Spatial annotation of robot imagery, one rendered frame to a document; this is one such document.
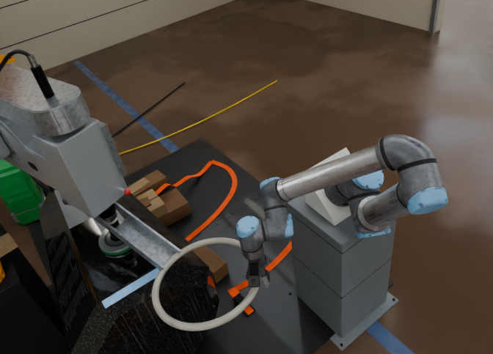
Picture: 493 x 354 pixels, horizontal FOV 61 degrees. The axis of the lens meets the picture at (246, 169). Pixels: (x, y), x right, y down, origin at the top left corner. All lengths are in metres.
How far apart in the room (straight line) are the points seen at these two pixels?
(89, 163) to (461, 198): 2.71
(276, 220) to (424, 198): 0.56
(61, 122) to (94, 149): 0.21
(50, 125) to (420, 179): 1.36
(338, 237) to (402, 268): 1.06
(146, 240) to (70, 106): 0.74
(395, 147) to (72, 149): 1.26
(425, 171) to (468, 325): 1.68
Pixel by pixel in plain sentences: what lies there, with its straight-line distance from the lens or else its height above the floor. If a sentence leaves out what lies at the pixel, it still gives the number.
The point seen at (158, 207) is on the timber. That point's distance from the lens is 3.32.
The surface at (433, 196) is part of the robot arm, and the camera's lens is 1.33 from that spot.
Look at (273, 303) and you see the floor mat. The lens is 2.84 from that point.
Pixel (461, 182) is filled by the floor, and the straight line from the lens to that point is 3.74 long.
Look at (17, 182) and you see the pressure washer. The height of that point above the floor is 0.41.
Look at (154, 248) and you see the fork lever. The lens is 2.09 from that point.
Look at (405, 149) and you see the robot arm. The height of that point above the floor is 1.58.
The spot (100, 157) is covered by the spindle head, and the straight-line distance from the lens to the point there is 1.96.
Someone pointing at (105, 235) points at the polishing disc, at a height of 0.83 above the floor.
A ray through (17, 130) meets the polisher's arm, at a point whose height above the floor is 1.44.
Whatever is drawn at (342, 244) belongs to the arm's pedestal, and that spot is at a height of 0.85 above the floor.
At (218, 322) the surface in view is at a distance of 1.72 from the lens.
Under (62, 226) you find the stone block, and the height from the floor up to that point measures 0.77.
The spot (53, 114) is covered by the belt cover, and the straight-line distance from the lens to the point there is 1.78.
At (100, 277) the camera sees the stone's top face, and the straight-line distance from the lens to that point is 2.23.
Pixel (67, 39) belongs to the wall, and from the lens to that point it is 7.20.
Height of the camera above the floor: 2.39
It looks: 39 degrees down
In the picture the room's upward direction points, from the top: 10 degrees counter-clockwise
